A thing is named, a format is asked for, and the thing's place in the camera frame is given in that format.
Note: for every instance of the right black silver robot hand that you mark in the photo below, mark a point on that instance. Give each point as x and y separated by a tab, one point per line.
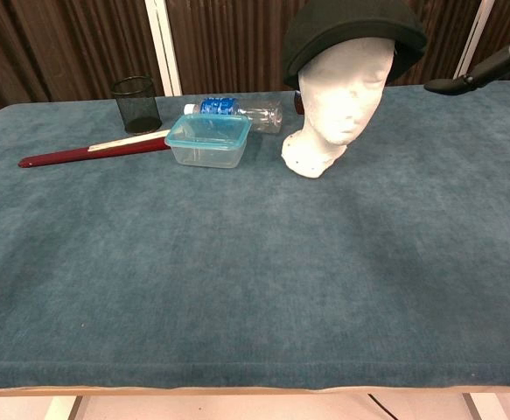
491	65

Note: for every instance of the black cap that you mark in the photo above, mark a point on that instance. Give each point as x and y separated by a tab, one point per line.
346	22

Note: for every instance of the brown pleated curtain panel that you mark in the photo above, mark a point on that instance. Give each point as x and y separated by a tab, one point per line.
228	44
445	35
506	26
62	44

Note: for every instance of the white foam mannequin head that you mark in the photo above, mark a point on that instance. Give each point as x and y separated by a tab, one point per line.
337	109

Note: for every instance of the dark cola bottle blue cap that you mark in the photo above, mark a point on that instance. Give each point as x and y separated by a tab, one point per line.
298	105

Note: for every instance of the clear blue-label water bottle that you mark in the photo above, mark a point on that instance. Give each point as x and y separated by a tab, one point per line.
219	106

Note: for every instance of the clear blue-rimmed plastic container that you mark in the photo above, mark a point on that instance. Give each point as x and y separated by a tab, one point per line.
206	149

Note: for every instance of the blue velvet tablecloth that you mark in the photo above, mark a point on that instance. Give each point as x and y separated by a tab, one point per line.
237	262

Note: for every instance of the white table leg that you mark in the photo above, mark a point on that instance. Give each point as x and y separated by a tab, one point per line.
477	407
64	409

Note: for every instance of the black mesh pen cup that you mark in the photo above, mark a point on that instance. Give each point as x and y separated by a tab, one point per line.
136	109

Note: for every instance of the dark red folded fan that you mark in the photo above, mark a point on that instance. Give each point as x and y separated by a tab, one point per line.
71	154

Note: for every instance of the white frame post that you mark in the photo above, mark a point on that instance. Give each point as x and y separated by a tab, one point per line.
163	48
475	39

